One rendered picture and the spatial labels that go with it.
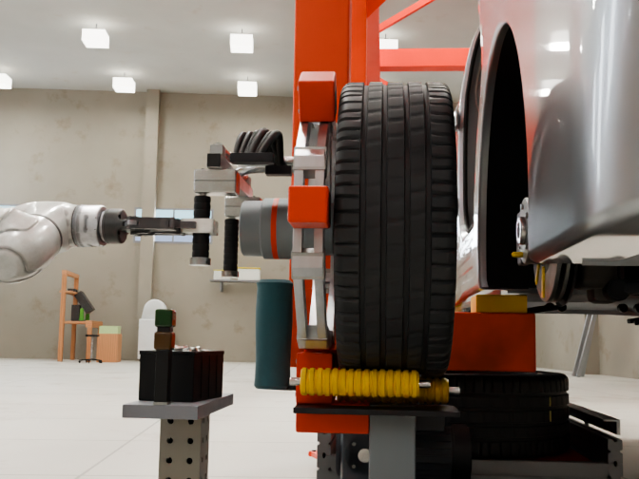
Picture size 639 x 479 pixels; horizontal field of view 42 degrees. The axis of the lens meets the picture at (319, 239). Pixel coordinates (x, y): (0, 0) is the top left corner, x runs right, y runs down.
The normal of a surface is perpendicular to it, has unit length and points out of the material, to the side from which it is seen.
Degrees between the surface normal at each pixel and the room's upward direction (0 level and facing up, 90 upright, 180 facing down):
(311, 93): 125
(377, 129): 61
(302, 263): 90
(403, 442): 90
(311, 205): 90
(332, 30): 90
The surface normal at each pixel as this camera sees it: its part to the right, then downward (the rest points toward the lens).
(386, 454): -0.07, -0.12
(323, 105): -0.07, 0.47
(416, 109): -0.05, -0.72
